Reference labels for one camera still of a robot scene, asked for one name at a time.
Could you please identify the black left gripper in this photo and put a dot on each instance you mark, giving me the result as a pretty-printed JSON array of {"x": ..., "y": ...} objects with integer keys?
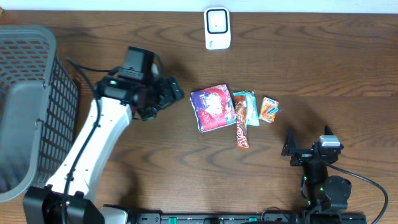
[{"x": 169, "y": 93}]

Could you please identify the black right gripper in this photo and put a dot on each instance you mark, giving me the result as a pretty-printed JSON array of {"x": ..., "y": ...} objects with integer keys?
[{"x": 306, "y": 154}]

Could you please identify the small orange snack packet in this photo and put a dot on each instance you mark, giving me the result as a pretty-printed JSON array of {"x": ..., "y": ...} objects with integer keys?
[{"x": 269, "y": 110}]

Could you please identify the teal snack packet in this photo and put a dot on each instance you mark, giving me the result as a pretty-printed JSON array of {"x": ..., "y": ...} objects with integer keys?
[{"x": 252, "y": 117}]

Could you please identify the orange red chocolate bar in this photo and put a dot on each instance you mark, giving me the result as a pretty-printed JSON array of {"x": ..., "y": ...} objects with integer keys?
[{"x": 241, "y": 129}]

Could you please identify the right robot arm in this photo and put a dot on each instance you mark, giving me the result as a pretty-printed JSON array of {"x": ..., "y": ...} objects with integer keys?
[{"x": 326, "y": 193}]

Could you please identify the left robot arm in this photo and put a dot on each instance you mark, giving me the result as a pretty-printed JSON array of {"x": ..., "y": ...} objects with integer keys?
[{"x": 69, "y": 194}]

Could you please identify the white barcode scanner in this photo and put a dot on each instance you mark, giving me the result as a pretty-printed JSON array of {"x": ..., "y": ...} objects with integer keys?
[{"x": 217, "y": 26}]

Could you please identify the purple red snack packet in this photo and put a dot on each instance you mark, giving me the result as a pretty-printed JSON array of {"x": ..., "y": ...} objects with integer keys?
[{"x": 213, "y": 108}]

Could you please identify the grey plastic basket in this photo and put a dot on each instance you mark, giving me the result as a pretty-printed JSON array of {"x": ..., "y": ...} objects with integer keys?
[{"x": 39, "y": 104}]

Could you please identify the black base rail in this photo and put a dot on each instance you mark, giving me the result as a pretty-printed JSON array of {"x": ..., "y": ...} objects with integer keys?
[{"x": 273, "y": 217}]

